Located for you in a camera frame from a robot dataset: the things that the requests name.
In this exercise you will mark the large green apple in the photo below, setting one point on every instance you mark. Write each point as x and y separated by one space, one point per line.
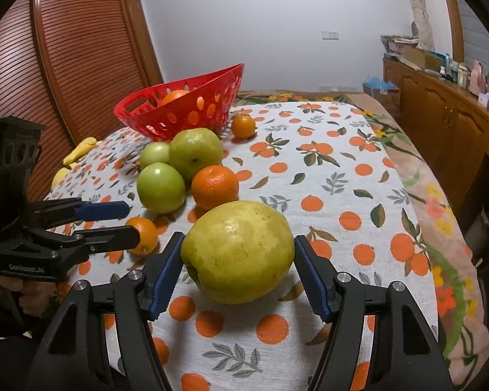
195 152

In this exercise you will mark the red plastic basket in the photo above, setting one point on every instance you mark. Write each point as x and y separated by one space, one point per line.
214 87

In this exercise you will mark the yellow cloth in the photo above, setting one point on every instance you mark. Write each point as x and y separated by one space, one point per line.
79 150

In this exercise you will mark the wooden window frame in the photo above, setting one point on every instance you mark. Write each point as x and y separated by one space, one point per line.
452 20

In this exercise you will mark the person's left forearm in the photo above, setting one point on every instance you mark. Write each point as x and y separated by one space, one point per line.
2 326

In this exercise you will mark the open cardboard box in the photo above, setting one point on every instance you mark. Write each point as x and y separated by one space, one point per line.
421 57

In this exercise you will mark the stack of papers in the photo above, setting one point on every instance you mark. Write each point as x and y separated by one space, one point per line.
399 42

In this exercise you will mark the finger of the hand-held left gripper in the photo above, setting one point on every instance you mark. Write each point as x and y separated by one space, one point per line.
102 211
114 239

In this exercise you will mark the orange-print tablecloth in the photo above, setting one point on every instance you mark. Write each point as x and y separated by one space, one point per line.
330 171

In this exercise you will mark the wooden louvred door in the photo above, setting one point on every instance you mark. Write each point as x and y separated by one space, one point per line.
85 49

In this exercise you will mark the large yellow-green pear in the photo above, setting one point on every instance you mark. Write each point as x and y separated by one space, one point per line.
238 252

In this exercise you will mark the white wall switch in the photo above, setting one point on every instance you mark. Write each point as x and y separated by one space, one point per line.
330 35

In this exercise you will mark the pink bottle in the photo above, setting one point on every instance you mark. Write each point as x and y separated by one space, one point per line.
479 75

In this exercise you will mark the beige curtain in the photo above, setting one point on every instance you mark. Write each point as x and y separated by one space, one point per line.
417 8

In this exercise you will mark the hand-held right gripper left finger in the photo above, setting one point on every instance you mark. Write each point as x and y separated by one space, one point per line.
166 279

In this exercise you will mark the grey window blind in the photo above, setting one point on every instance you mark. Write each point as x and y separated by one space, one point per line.
479 36

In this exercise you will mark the large orange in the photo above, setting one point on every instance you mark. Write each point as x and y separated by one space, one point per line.
175 97

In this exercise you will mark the wooden sideboard cabinet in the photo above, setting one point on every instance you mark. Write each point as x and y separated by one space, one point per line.
432 102

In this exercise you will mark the white jar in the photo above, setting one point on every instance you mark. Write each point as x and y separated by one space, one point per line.
462 74

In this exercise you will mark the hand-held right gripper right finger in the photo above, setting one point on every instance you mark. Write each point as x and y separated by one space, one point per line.
310 279

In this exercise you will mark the cardboard box with blue contents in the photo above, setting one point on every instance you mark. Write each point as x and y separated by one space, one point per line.
381 89

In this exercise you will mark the small orange mandarin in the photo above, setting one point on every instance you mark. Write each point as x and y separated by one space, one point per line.
244 126
149 239

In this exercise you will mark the person's left hand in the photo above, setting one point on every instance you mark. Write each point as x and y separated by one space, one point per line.
36 299

